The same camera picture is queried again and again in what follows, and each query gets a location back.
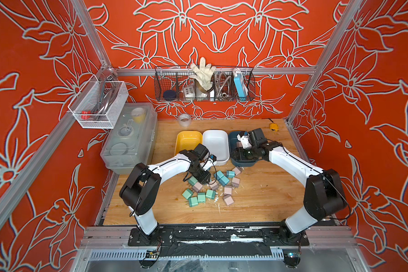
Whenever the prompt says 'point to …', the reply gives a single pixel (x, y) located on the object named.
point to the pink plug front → (228, 199)
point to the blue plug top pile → (230, 174)
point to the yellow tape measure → (273, 127)
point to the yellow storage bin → (188, 140)
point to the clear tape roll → (185, 119)
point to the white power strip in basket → (189, 93)
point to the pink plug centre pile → (214, 185)
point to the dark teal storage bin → (233, 143)
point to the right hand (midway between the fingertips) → (232, 154)
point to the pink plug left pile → (197, 186)
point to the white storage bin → (217, 143)
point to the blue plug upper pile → (219, 174)
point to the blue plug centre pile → (224, 181)
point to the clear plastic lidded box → (130, 136)
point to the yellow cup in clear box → (139, 115)
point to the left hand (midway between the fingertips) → (206, 177)
